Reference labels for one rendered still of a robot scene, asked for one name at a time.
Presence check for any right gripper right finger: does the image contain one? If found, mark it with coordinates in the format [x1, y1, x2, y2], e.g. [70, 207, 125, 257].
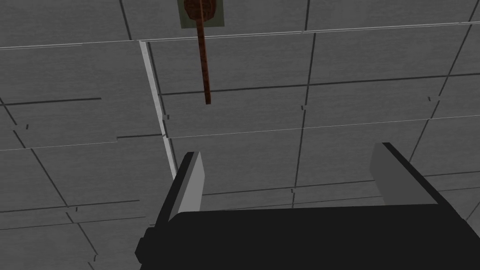
[369, 142, 452, 209]

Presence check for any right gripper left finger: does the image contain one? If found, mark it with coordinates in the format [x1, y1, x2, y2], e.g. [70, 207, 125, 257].
[155, 151, 205, 227]

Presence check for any brown wooden spoon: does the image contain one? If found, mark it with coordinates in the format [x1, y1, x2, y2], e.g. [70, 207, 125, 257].
[183, 0, 218, 105]

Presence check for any olive green square plate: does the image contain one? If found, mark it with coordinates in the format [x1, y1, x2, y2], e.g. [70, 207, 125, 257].
[177, 0, 225, 30]

